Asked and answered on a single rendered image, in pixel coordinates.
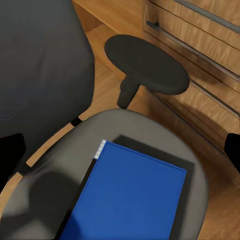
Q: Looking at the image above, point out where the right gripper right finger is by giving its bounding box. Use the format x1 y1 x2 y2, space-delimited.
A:
224 133 240 173

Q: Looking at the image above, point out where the folder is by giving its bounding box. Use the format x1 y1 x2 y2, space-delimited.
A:
53 139 187 240

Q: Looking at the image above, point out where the swivel chair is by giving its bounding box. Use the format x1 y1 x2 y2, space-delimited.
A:
0 0 209 240

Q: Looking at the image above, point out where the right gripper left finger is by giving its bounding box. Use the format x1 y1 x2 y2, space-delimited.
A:
0 133 26 193

